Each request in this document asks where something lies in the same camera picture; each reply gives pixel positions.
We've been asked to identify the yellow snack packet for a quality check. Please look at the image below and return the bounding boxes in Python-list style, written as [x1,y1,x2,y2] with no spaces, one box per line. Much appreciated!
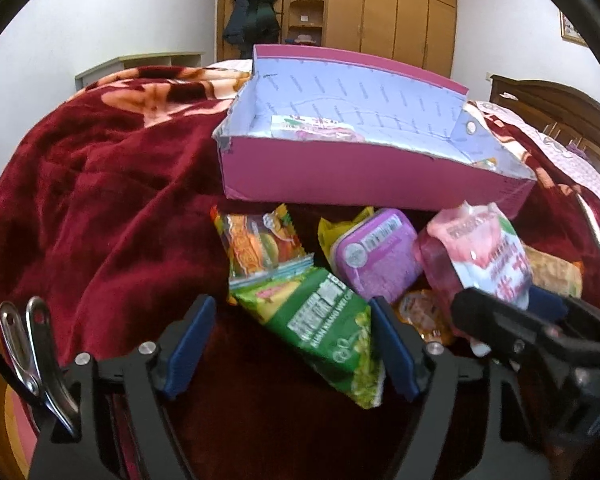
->
[317,206,376,261]

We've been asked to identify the red floral blanket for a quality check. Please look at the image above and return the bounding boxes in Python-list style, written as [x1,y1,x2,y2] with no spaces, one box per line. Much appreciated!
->
[0,66,600,480]

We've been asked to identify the pink drink pouch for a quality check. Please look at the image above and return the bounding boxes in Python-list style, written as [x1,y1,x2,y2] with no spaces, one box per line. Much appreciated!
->
[412,201,535,321]

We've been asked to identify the dark blue hanging coat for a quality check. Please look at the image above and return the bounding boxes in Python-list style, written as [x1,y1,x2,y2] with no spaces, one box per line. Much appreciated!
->
[223,0,253,58]

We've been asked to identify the green pea snack packet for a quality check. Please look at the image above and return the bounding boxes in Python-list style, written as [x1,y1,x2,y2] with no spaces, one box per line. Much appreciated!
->
[228,267,386,409]

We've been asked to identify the wooden wardrobe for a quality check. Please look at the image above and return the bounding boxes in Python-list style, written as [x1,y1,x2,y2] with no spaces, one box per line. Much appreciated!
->
[202,0,458,78]

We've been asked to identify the metal clip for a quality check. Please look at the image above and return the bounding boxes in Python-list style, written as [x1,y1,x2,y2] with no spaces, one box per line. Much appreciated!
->
[0,296,81,438]

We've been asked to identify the framed wall picture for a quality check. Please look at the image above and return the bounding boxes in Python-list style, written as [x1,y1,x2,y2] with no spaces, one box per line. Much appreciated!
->
[559,10,590,48]

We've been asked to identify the pink white snack packet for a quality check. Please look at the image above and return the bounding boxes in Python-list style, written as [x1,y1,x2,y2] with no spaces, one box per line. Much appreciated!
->
[270,114,366,142]

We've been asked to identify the purple snack tub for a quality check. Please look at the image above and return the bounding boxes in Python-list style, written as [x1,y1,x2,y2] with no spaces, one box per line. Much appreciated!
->
[328,208,425,303]

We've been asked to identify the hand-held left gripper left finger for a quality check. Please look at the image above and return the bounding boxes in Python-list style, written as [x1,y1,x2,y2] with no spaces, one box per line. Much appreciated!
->
[27,295,217,480]

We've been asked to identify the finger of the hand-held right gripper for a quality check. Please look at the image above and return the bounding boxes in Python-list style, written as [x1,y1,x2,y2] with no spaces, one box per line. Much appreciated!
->
[452,287,551,375]
[529,286,600,342]

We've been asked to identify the orange colourful snack packet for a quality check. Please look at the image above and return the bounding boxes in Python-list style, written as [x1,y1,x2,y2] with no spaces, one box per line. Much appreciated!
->
[210,203,316,286]

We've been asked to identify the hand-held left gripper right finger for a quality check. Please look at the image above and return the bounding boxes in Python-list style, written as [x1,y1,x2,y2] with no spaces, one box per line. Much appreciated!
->
[369,296,551,480]

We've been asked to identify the pink cardboard box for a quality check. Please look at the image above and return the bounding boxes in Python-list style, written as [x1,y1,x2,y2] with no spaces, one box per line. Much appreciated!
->
[212,44,538,221]

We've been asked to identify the dark green hanging coat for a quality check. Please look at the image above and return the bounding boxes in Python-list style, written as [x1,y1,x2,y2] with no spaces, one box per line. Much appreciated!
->
[247,0,281,46]

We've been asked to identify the round yellow jelly cup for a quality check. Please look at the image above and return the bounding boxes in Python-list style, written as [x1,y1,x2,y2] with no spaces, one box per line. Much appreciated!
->
[394,289,456,346]

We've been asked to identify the beige orange snack packet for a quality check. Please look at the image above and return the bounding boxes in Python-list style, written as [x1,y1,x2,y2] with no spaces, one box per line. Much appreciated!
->
[522,242,583,298]

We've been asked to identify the wooden headboard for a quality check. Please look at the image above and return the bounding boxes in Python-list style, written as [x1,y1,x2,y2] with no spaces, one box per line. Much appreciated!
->
[489,74,600,181]

